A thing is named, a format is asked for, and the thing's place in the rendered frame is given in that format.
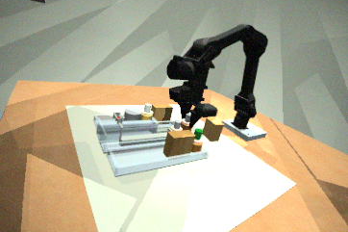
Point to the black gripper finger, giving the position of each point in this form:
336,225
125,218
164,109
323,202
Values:
185,107
193,118

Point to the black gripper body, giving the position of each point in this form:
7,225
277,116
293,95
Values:
201,109

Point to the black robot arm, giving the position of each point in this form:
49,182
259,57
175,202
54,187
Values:
197,61

